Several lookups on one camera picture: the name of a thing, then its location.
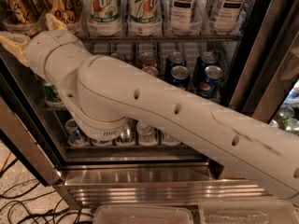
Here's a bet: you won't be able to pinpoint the orange soda can back right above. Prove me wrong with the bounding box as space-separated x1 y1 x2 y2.
138 52 158 68

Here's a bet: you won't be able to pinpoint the blue Pepsi can back left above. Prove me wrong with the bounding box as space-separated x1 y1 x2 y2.
164 51 187 78

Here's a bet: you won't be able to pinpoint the blue pepsi can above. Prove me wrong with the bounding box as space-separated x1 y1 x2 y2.
166 65 190 90
197 65 223 98
164 51 187 78
192 51 219 86

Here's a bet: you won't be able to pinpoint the orange soda can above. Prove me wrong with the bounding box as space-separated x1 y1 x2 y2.
110 52 127 62
142 66 159 77
138 52 158 68

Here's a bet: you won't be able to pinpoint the white Teas Tea bottle right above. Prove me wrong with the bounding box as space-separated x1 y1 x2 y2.
206 0 245 35

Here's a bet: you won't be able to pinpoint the clear plastic bin right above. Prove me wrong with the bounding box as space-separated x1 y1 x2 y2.
199 199 299 224

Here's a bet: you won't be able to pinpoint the orange soda can front right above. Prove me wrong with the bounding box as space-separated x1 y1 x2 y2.
142 66 159 77

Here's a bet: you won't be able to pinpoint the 7UP can right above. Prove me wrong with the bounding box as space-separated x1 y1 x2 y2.
128 0 158 23

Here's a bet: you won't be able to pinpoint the white teas tea bottle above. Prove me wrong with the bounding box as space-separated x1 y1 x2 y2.
169 0 198 30
206 0 245 35

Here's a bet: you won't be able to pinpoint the blue Pepsi can front left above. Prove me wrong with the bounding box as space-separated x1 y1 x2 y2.
166 65 190 90

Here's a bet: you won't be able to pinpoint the steel fridge door left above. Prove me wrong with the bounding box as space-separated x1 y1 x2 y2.
0 61 61 186

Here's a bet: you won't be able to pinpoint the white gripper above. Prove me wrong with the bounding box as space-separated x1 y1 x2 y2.
0 12 82 81

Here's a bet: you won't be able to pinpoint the top wire fridge shelf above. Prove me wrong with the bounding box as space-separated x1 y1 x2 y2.
81 35 242 43

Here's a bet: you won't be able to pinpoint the clear water bottle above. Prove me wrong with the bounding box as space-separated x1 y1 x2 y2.
162 133 180 146
136 121 156 146

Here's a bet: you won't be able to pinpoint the orange soda can back left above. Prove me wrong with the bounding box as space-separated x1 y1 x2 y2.
110 52 127 62

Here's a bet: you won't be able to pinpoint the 7UP can left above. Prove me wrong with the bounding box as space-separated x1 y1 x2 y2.
88 0 119 23

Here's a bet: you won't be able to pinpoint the glass fridge door right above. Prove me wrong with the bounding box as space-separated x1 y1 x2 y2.
227 0 299 123

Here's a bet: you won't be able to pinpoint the steel fridge base sill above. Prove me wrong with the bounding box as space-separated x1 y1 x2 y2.
54 162 271 209

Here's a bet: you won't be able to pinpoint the orange lacroix can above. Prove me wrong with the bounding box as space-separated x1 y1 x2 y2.
43 0 83 33
0 0 44 36

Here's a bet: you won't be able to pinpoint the green can front left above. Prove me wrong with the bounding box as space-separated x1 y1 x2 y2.
41 81 61 103

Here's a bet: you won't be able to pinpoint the blue Pepsi can front right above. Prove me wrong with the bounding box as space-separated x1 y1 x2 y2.
197 65 223 98

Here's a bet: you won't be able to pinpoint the silver blue can bottom left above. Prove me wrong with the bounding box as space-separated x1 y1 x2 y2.
64 119 87 145

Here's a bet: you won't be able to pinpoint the black floor cables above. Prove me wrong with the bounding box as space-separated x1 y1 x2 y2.
0 158 94 224

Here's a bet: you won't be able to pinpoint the clear plastic bin left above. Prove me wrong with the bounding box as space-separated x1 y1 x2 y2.
93 205 193 224

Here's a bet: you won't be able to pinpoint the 7up can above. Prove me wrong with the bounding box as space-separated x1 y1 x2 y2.
128 0 158 23
88 0 119 23

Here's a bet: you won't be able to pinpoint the clear plastic bin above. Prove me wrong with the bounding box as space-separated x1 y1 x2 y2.
199 199 299 224
93 205 193 224

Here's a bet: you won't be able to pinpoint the white Teas Tea bottle left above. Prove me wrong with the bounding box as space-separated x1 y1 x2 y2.
169 0 198 30

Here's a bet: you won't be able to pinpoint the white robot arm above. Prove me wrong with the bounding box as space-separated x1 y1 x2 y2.
0 29 299 203

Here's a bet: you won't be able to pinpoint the blue Pepsi can back right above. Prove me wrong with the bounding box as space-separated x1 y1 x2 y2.
192 51 219 86

